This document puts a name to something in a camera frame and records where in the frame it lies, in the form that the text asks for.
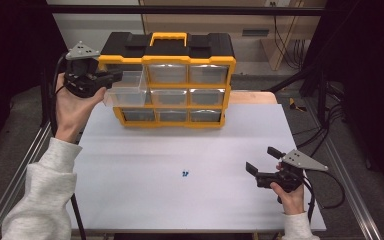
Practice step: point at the set of clear small drawers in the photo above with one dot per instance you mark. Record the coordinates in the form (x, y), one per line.
(208, 74)

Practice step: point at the black curtain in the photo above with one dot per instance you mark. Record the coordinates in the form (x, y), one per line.
(6, 50)
(373, 66)

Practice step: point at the small blue object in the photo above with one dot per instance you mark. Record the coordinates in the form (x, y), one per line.
(183, 174)

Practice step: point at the person's right hand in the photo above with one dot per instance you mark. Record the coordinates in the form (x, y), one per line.
(293, 201)

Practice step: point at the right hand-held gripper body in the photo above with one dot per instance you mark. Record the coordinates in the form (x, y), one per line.
(300, 161)

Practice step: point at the yellow black drawer organizer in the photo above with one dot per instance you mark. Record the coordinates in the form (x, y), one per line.
(180, 46)

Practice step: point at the yellow black hazard tape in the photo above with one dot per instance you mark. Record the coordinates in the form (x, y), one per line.
(295, 105)

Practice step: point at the black horizontal frame bar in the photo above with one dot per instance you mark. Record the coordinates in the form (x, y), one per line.
(180, 10)

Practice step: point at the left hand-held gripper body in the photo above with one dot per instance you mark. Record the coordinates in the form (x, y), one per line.
(80, 78)

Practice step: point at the aluminium frame rail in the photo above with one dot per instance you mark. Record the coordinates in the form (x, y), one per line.
(16, 180)
(353, 190)

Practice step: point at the person's left hand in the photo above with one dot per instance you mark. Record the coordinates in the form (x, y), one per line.
(71, 113)

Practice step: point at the transparent plastic drawer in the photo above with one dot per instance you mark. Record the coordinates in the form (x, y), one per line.
(126, 96)

